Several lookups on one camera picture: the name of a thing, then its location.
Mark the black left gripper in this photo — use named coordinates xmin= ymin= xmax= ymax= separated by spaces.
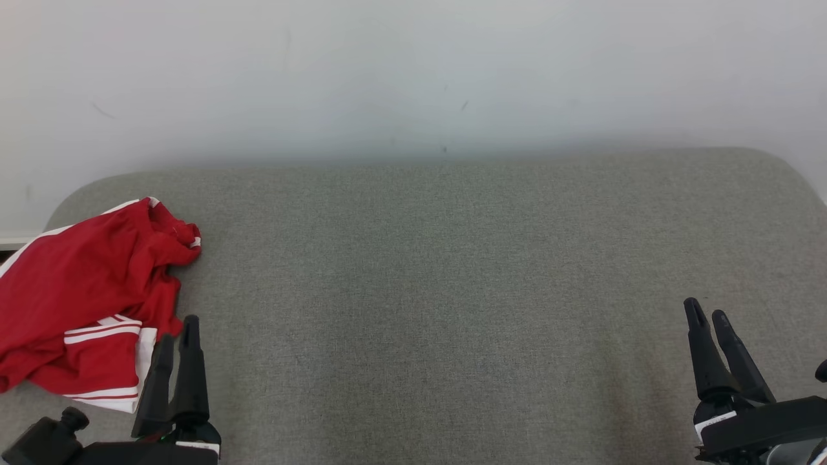
xmin=65 ymin=315 xmax=222 ymax=465

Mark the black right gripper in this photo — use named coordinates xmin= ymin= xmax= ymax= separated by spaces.
xmin=684 ymin=297 xmax=827 ymax=465

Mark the red basketball jersey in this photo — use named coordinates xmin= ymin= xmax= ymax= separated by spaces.
xmin=0 ymin=304 xmax=159 ymax=414

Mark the red shorts white stripe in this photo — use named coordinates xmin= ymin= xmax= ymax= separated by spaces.
xmin=0 ymin=197 xmax=202 ymax=340

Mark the white wall skirting board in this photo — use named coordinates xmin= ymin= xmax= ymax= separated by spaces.
xmin=0 ymin=234 xmax=46 ymax=251

